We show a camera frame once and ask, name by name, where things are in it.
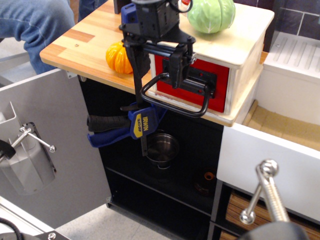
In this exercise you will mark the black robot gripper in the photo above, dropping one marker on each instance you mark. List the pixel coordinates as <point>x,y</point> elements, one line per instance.
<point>158,21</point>

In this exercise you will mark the red front wooden drawer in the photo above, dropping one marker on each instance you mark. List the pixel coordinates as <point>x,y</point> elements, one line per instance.
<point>205,85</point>

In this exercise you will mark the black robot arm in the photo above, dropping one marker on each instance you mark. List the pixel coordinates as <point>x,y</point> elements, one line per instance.
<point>157,31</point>

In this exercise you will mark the light plywood box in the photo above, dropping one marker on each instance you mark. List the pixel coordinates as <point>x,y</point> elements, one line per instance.
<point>238,48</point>

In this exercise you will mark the orange toy pumpkin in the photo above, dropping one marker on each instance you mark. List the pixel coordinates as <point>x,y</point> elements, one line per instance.
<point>117,59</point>

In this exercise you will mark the small red capped jar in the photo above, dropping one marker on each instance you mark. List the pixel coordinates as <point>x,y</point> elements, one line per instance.
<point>184,5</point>

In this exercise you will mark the blue black bar clamp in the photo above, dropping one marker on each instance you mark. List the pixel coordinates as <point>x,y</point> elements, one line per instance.
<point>138,123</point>

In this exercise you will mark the green toy cabbage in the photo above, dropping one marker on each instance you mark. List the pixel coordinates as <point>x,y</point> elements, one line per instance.
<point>211,16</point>

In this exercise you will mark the small steel pot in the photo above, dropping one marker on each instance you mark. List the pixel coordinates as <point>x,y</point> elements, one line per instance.
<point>162,149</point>

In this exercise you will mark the person leg in jeans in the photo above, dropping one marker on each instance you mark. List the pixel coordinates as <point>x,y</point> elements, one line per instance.
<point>37,23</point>

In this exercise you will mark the white sink basin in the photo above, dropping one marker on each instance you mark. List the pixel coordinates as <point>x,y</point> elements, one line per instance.
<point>280,121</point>

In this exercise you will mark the brown round object on shelf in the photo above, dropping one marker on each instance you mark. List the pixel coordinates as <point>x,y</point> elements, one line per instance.
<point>205,183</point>

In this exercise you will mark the silver clamp screw left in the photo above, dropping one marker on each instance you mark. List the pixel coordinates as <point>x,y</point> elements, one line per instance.
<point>27,132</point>

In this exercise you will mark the silver clamp screw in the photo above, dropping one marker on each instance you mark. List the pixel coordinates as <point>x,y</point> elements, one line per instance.
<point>266,172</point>
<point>27,132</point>

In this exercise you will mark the silver clamp screw right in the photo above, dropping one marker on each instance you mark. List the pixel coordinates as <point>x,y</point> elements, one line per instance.
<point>266,172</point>

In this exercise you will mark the grey cabinet door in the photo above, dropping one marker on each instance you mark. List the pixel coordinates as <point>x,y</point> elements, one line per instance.
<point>54,102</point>

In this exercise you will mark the black cabinet frame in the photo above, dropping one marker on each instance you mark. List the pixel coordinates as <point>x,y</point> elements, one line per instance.
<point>167,197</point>

